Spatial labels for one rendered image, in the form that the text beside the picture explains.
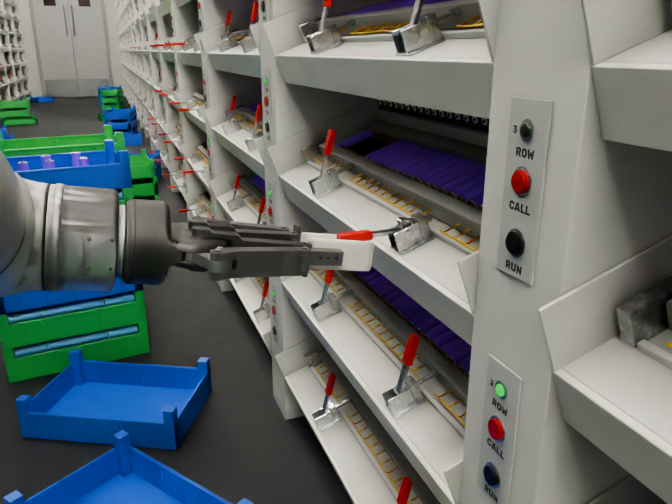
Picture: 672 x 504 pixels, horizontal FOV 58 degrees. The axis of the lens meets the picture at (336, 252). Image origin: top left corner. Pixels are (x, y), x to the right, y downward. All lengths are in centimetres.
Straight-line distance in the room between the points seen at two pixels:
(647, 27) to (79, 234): 42
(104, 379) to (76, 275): 90
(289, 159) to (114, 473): 60
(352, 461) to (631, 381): 60
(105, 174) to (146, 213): 85
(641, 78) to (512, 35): 11
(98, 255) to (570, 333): 36
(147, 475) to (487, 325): 75
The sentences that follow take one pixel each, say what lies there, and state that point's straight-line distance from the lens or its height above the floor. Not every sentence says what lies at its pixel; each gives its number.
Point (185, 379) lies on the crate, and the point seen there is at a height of 3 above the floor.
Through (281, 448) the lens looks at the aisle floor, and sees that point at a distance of 115.
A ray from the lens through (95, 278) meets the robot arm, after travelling 53.
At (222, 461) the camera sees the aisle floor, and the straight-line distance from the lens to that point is 114.
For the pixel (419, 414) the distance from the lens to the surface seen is 70.
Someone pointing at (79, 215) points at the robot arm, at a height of 56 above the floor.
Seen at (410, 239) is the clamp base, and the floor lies 50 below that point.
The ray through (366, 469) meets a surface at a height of 11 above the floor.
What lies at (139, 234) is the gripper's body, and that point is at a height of 54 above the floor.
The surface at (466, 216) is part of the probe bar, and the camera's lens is 60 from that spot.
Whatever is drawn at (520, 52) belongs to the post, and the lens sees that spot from 43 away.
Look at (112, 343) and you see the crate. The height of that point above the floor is 4.
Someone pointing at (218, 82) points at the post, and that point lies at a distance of 171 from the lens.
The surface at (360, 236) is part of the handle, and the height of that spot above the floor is 51.
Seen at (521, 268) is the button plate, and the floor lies 54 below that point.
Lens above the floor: 68
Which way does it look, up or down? 19 degrees down
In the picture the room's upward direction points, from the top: straight up
